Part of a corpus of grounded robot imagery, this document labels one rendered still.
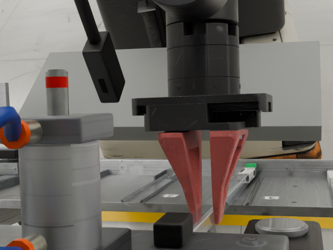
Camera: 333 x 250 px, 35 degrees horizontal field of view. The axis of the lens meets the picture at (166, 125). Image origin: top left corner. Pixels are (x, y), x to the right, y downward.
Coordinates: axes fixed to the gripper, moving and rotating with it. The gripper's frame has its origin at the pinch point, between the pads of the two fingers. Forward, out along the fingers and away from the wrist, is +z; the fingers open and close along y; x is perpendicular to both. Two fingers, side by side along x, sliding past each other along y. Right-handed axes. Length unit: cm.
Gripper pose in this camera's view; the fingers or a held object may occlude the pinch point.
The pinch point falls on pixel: (207, 212)
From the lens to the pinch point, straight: 42.8
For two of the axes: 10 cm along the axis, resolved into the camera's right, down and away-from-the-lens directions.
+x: 2.7, -0.2, 9.6
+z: 0.3, 10.0, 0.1
